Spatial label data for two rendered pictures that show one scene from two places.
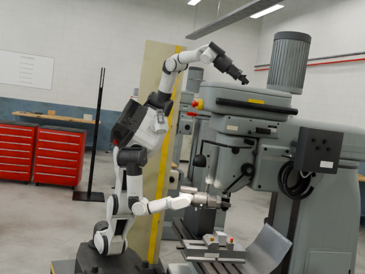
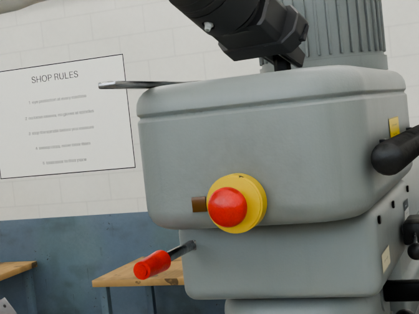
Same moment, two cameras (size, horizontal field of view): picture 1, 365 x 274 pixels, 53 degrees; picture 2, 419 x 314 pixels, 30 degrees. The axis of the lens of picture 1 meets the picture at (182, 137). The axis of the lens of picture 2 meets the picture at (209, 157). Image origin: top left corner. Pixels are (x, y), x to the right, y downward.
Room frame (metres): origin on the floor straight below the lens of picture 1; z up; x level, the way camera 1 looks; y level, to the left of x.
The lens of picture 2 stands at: (1.51, 0.59, 1.85)
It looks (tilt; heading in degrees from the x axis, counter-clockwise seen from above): 3 degrees down; 306
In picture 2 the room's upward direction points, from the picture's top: 6 degrees counter-clockwise
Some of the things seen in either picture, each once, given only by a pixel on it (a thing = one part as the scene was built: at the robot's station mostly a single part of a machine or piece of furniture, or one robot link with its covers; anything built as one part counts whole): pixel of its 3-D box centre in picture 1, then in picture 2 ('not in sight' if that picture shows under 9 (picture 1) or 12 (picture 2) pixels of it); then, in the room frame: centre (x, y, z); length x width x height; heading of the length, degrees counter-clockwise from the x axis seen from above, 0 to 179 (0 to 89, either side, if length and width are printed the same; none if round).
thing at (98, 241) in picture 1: (111, 242); not in sight; (2.57, 0.41, 0.68); 0.21 x 0.20 x 0.13; 28
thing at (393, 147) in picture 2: (257, 106); (409, 142); (1.88, -0.36, 1.79); 0.45 x 0.04 x 0.04; 105
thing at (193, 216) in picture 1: (199, 216); not in sight; (2.40, -0.18, 1.02); 0.22 x 0.12 x 0.20; 26
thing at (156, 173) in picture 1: (151, 157); not in sight; (3.67, 0.28, 1.15); 0.52 x 0.40 x 2.30; 105
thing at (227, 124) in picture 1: (244, 125); (307, 232); (2.03, -0.33, 1.68); 0.34 x 0.24 x 0.10; 105
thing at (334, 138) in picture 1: (319, 150); not in sight; (1.77, -0.67, 1.62); 0.20 x 0.09 x 0.21; 105
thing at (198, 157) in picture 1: (200, 160); not in sight; (1.87, -0.11, 1.48); 0.07 x 0.07 x 0.06
